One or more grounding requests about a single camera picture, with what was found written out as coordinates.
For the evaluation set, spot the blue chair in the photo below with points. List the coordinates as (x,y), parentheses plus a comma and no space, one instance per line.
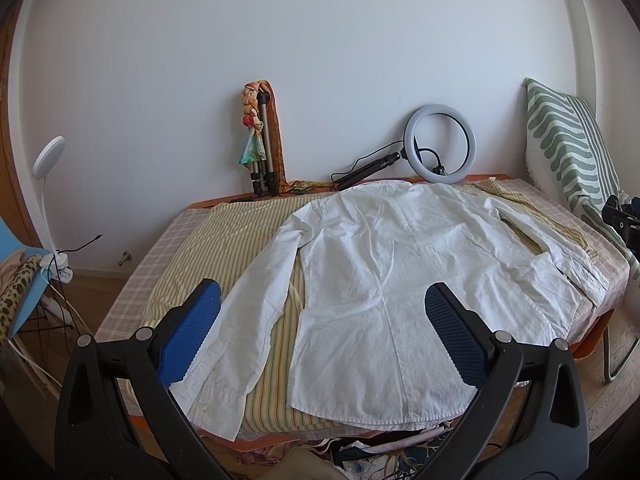
(10,243)

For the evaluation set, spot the black ring light handle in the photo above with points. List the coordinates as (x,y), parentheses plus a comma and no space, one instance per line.
(357,175)

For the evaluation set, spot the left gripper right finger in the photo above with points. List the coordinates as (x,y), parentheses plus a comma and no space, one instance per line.
(548,440)

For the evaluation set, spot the leopard print cloth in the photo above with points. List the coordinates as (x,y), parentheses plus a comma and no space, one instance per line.
(17,274)

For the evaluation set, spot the black metal chair frame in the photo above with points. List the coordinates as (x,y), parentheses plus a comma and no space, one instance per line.
(618,349)

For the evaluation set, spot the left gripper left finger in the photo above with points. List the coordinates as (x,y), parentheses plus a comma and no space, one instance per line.
(94,437)

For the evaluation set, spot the white round desk lamp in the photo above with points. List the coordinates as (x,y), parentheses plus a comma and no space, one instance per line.
(46,159)

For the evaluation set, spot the green white patterned pillow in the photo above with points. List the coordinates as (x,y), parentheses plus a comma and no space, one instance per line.
(563,131)

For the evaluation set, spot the white long-sleeve shirt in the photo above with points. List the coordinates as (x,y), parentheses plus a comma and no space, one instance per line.
(380,289)

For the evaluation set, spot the pile of clothes on floor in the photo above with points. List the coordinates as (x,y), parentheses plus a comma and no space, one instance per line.
(390,455)

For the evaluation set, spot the white ring light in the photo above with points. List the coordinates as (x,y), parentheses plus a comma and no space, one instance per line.
(440,144)

